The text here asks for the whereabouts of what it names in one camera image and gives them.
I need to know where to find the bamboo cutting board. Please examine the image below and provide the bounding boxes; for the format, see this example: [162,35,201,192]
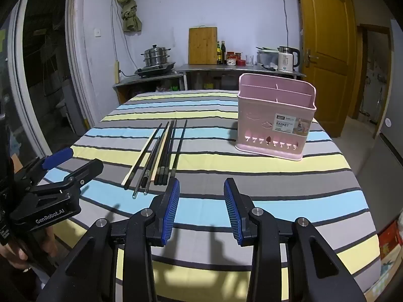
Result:
[188,27,218,65]

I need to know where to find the yellow wooden door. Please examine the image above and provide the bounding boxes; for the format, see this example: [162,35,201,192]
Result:
[297,0,357,138]

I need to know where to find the steel steamer pot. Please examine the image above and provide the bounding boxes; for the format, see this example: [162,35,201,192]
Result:
[141,45,171,68]

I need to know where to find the grey storage container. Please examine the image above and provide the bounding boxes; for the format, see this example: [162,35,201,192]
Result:
[256,47,279,67]

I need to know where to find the low steel kitchen counter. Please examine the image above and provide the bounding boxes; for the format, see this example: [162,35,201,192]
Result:
[113,71,184,105]

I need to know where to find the hanging green cloth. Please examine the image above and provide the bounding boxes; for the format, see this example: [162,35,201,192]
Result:
[115,0,143,34]

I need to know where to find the pink plastic utensil basket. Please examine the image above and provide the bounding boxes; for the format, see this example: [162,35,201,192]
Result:
[234,73,317,162]

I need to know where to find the white electric kettle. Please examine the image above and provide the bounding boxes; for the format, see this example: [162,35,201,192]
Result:
[277,46,300,72]

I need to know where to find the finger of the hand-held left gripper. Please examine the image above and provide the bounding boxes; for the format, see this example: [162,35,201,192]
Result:
[30,159,104,196]
[19,147,74,177]

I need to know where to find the grey refrigerator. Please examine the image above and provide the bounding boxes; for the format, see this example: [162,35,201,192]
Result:
[373,19,403,177]

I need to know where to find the striped tablecloth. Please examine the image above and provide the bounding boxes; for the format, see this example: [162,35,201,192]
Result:
[38,90,381,302]

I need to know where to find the tall steel kitchen counter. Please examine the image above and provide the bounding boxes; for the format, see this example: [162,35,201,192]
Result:
[178,64,307,92]

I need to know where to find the person's left hand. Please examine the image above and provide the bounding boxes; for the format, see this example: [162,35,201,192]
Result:
[0,225,59,271]

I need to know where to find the black induction cooker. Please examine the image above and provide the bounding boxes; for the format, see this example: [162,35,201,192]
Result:
[135,62,176,78]

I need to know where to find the white-framed glass door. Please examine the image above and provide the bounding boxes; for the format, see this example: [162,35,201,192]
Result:
[0,0,95,170]

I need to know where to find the metal door handle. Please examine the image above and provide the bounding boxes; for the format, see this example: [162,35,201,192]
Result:
[304,49,319,68]

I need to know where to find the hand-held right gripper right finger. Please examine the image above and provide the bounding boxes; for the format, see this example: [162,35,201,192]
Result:
[223,178,367,302]

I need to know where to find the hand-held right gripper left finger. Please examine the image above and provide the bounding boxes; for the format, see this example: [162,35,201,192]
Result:
[36,178,181,302]

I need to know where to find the steel chopstick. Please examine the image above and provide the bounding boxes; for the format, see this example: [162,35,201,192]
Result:
[143,135,162,196]
[132,137,158,199]

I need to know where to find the beige wooden chopstick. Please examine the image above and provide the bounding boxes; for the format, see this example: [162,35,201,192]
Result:
[122,129,159,187]
[150,122,171,185]

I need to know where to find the red cardboard box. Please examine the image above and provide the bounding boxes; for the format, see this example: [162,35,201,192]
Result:
[377,214,403,290]

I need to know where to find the black wall cable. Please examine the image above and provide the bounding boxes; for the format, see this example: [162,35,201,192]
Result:
[278,0,291,46]

